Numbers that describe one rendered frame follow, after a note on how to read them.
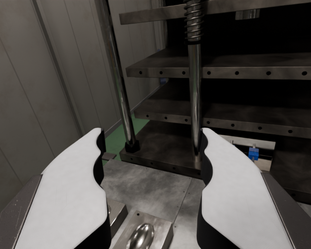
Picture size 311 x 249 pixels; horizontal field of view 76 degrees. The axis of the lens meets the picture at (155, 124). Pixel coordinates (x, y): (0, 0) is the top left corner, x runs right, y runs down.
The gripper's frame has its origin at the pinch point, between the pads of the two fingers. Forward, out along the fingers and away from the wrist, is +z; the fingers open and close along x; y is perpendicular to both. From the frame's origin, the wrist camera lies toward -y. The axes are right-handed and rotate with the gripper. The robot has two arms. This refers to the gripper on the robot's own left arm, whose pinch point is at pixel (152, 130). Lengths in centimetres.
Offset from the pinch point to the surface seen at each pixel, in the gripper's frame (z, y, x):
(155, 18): 90, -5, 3
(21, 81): 169, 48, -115
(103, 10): 91, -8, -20
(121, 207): 44, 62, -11
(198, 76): 74, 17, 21
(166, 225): 33, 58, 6
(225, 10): 76, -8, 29
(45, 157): 160, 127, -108
